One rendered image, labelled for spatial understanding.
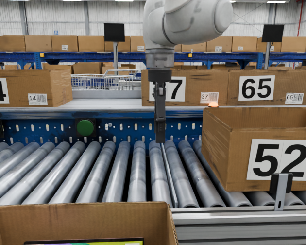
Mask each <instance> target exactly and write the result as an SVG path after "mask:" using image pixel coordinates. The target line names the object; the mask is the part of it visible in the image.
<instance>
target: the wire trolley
mask: <svg viewBox="0 0 306 245"><path fill-rule="evenodd" d="M109 71H136V72H135V73H134V75H108V74H107V73H108V72H109ZM138 71H139V69H122V70H107V71H106V73H105V74H71V77H72V79H73V78H74V77H75V79H76V77H77V78H78V77H79V78H80V79H81V77H82V78H83V79H84V78H93V83H94V78H95V80H96V78H97V79H98V82H96V83H98V85H99V83H100V82H99V81H100V78H102V79H103V78H104V80H105V79H107V78H108V87H106V85H105V83H107V82H104V87H103V88H109V90H110V87H109V83H110V82H109V78H111V88H112V87H117V86H116V85H115V84H117V83H115V78H118V87H119V78H120V79H121V78H122V77H123V78H124V77H126V78H127V77H129V78H130V77H132V84H129V86H130V85H132V86H133V85H134V84H133V77H135V75H136V74H137V72H138ZM79 75H80V76H79ZM81 75H83V76H81ZM84 75H91V76H92V75H95V77H94V76H93V77H91V76H84ZM96 75H97V77H96ZM98 75H99V77H98ZM100 75H101V76H102V75H103V77H100ZM107 76H111V77H107ZM112 78H114V83H112ZM87 81H88V80H87ZM87 81H84V83H85V84H86V82H87ZM88 82H89V81H88ZM77 83H78V84H79V79H78V82H77ZM80 83H83V82H80ZM90 83H92V81H90ZM102 83H103V82H102ZM72 84H74V82H73V80H72ZM112 84H114V86H112ZM121 84H122V83H121ZM124 84H125V83H124ZM72 86H73V90H74V85H72ZM75 86H77V85H76V82H75ZM80 86H81V89H79V85H78V89H75V90H106V89H99V88H101V87H98V89H97V84H96V87H94V84H93V86H90V87H91V88H88V87H89V86H88V84H87V86H84V85H83V87H87V88H83V89H82V84H81V85H80ZM99 86H100V85H99ZM123 86H126V88H127V86H128V84H127V81H126V85H123ZM92 87H93V88H92ZM94 88H96V89H94ZM121 90H122V85H121ZM129 90H130V88H129Z"/></svg>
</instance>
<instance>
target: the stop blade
mask: <svg viewBox="0 0 306 245"><path fill-rule="evenodd" d="M161 152H162V157H163V162H164V166H165V171H166V176H167V181H168V185H169V190H170V196H171V201H172V206H173V208H178V202H177V198H176V194H175V190H174V186H173V182H172V178H171V174H170V169H169V165H168V161H167V157H166V153H165V149H164V145H163V143H161Z"/></svg>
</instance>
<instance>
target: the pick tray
mask: <svg viewBox="0 0 306 245"><path fill-rule="evenodd" d="M138 237H142V238H144V245H179V243H178V239H177V234H176V230H175V225H174V221H173V216H172V213H171V208H170V204H167V203H166V202H165V201H138V202H88V203H52V204H23V205H0V245H23V244H24V242H25V241H43V240H74V239H106V238H138Z"/></svg>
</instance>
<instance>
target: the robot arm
mask: <svg viewBox="0 0 306 245"><path fill-rule="evenodd" d="M232 17H233V8H232V4H231V2H230V0H146V3H145V7H144V13H143V40H144V43H145V50H146V51H145V54H146V61H147V66H146V67H147V68H150V70H148V81H149V82H156V85H155V86H154V88H153V92H154V100H155V102H154V113H155V114H154V133H155V142H156V143H165V130H166V109H165V100H166V88H165V87H164V82H170V81H171V73H172V70H170V68H173V67H174V54H175V51H174V48H175V46H176V45H178V44H182V45H193V44H199V43H204V42H208V41H211V40H213V39H215V38H217V37H219V36H221V35H222V33H223V32H224V31H225V30H226V29H227V28H228V27H229V25H230V24H231V21H232Z"/></svg>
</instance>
